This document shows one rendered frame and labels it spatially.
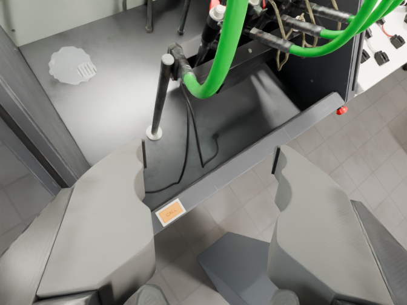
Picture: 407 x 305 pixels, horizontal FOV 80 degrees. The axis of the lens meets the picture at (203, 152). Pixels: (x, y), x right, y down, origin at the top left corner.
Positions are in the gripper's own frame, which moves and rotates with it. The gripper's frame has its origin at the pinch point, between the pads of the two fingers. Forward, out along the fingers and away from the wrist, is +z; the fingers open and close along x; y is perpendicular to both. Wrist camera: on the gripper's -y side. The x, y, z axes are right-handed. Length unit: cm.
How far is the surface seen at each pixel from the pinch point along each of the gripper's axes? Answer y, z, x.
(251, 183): 88, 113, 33
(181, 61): 0.0, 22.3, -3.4
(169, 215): 27.7, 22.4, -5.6
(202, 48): 0.6, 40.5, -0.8
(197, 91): 1.2, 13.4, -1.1
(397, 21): -6, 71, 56
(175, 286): 124, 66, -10
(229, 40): -4.2, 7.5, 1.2
